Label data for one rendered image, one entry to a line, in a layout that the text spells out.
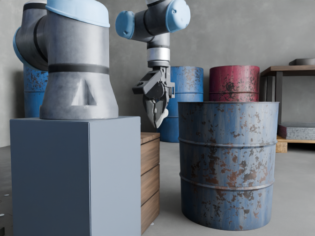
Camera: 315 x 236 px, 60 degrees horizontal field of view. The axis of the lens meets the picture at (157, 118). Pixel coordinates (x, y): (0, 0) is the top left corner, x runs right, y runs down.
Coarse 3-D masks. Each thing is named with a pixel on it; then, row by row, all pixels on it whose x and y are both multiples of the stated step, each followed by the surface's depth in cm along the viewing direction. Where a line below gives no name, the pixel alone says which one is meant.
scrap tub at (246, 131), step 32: (192, 128) 106; (224, 128) 98; (256, 128) 99; (192, 160) 107; (224, 160) 100; (256, 160) 100; (192, 192) 108; (224, 192) 101; (256, 192) 101; (224, 224) 102; (256, 224) 103
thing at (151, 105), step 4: (152, 100) 90; (148, 104) 89; (152, 104) 88; (148, 108) 89; (152, 108) 89; (148, 112) 89; (152, 112) 89; (156, 112) 93; (148, 116) 90; (152, 116) 89; (152, 120) 89; (152, 124) 90
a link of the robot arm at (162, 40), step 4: (156, 36) 84; (160, 36) 85; (164, 36) 86; (168, 36) 87; (152, 40) 85; (156, 40) 85; (160, 40) 85; (164, 40) 86; (168, 40) 87; (148, 44) 87; (152, 44) 86; (156, 44) 86; (160, 44) 86; (164, 44) 86; (168, 44) 87; (148, 48) 87; (168, 48) 87
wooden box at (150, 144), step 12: (144, 132) 117; (144, 144) 99; (156, 144) 110; (144, 156) 99; (156, 156) 111; (144, 168) 99; (156, 168) 111; (144, 180) 99; (156, 180) 111; (144, 192) 99; (156, 192) 112; (144, 204) 100; (156, 204) 112; (144, 216) 100; (156, 216) 112; (144, 228) 100
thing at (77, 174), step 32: (32, 128) 48; (64, 128) 45; (96, 128) 45; (128, 128) 55; (32, 160) 48; (64, 160) 45; (96, 160) 45; (128, 160) 55; (32, 192) 49; (64, 192) 46; (96, 192) 45; (128, 192) 55; (32, 224) 49; (64, 224) 46; (96, 224) 45; (128, 224) 56
